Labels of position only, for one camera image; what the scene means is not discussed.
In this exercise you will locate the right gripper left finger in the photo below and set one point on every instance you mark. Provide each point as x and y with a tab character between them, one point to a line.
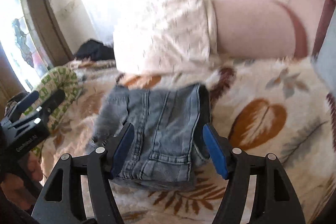
61	200

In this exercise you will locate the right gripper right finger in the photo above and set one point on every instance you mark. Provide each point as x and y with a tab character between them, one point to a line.
274	197

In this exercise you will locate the grey denim jeans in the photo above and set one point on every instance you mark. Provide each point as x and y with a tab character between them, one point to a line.
168	141

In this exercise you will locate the person left hand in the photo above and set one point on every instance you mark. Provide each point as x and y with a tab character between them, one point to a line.
13	186

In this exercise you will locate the dark camouflage cloth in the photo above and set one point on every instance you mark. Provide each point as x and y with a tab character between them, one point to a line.
14	101

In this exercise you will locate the green white patterned quilt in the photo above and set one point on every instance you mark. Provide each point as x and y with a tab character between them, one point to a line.
60	85

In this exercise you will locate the stained glass window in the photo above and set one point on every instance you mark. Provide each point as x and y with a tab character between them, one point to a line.
21	43

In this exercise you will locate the leaf pattern bed blanket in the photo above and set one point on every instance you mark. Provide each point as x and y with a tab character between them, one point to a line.
262	106

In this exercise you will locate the black garment on bed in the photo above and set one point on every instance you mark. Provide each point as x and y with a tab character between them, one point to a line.
95	51

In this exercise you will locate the light blue quilted pillow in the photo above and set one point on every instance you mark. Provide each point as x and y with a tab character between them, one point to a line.
325	61

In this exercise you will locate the pink bolster cushion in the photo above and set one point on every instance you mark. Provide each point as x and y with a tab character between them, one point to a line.
259	29

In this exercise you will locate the white patterned pillow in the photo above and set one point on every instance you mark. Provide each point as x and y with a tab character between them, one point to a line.
165	36

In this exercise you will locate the pink maroon headboard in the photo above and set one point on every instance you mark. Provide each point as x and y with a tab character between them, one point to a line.
315	17

